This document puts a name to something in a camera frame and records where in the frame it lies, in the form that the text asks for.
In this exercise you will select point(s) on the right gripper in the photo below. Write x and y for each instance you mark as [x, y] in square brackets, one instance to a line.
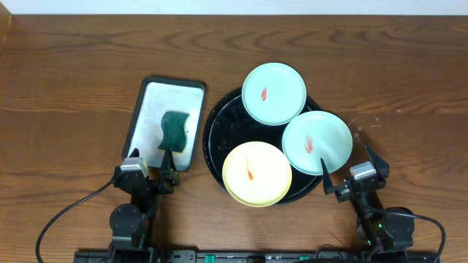
[344, 193]

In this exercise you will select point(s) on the black round tray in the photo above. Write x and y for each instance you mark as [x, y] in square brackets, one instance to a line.
[229, 125]

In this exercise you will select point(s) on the green yellow sponge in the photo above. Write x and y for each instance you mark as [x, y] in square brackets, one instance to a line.
[173, 131]

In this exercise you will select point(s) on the black rectangular sponge tray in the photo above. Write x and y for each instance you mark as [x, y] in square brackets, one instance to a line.
[157, 96]

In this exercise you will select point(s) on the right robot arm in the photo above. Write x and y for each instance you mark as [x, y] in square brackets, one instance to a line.
[385, 229]

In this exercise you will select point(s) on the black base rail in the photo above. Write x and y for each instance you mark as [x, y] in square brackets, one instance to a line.
[189, 256]

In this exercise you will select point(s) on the mint plate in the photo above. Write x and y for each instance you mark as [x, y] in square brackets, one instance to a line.
[315, 138]
[273, 93]

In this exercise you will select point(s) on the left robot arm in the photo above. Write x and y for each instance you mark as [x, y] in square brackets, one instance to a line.
[132, 223]

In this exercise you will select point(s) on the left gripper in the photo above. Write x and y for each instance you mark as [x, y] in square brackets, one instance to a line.
[153, 184]

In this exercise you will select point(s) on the yellow plate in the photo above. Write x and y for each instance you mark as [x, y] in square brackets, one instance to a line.
[257, 174]

